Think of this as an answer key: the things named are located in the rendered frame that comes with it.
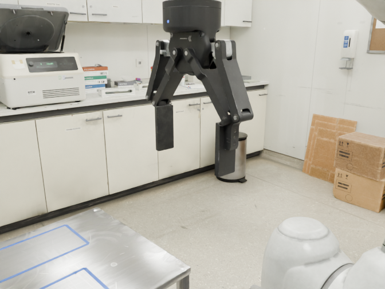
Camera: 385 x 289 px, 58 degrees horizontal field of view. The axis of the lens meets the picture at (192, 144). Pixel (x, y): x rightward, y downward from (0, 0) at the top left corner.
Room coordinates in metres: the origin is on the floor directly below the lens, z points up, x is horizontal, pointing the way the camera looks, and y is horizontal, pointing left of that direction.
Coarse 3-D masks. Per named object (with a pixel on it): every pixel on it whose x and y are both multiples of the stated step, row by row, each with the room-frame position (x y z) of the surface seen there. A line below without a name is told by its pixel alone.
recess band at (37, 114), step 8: (248, 88) 3.85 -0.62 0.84; (256, 88) 3.94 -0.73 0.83; (176, 96) 3.23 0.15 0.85; (184, 96) 3.29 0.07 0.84; (192, 96) 3.35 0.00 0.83; (200, 96) 3.41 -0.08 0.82; (104, 104) 2.77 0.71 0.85; (112, 104) 2.81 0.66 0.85; (120, 104) 2.86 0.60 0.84; (128, 104) 2.91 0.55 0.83; (136, 104) 2.96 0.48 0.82; (32, 112) 2.42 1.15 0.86; (40, 112) 2.45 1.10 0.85; (48, 112) 2.49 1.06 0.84; (56, 112) 2.52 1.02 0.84; (64, 112) 2.56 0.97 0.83; (72, 112) 2.60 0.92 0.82; (0, 120) 2.29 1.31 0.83; (8, 120) 2.32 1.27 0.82; (16, 120) 2.35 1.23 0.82
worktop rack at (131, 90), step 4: (104, 88) 2.94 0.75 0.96; (108, 88) 2.93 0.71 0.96; (112, 88) 2.94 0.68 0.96; (116, 88) 2.93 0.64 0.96; (120, 88) 2.93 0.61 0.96; (124, 88) 2.93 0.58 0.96; (128, 88) 2.95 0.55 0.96; (132, 88) 2.97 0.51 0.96; (100, 92) 2.85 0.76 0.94; (104, 92) 2.84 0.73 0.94; (108, 92) 2.95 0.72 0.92; (112, 92) 2.95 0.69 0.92; (116, 92) 2.99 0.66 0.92; (120, 92) 3.01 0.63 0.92; (124, 92) 3.03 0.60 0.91; (128, 92) 2.95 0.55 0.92; (132, 92) 2.97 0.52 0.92; (100, 96) 2.86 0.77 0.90; (104, 96) 2.84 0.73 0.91; (108, 96) 2.86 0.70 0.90; (112, 96) 2.88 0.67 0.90
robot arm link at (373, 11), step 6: (360, 0) 0.66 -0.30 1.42; (366, 0) 0.66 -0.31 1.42; (372, 0) 0.66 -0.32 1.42; (378, 0) 0.66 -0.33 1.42; (384, 0) 0.66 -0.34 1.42; (366, 6) 0.68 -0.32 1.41; (372, 6) 0.68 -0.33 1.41; (378, 6) 0.67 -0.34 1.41; (384, 6) 0.67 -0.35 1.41; (372, 12) 0.70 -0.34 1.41; (378, 12) 0.69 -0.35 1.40; (384, 12) 0.69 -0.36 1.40; (378, 18) 0.72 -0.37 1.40; (384, 18) 0.71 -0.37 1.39
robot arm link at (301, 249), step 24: (288, 240) 0.62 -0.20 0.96; (312, 240) 0.61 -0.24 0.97; (336, 240) 0.63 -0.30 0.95; (264, 264) 0.66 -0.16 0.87; (288, 264) 0.60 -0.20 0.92; (312, 264) 0.59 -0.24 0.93; (336, 264) 0.58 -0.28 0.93; (264, 288) 0.65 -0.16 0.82; (288, 288) 0.59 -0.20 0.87; (312, 288) 0.55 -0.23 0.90
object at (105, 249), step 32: (64, 224) 0.93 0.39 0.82; (96, 224) 0.93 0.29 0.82; (0, 256) 0.77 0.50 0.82; (32, 256) 0.77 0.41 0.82; (64, 256) 0.77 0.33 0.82; (96, 256) 0.77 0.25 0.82; (128, 256) 0.77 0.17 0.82; (160, 256) 0.77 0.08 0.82; (0, 288) 0.65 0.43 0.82; (32, 288) 0.65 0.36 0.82; (64, 288) 0.65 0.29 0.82; (96, 288) 0.65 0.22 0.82; (128, 288) 0.65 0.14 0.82; (160, 288) 0.66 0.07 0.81
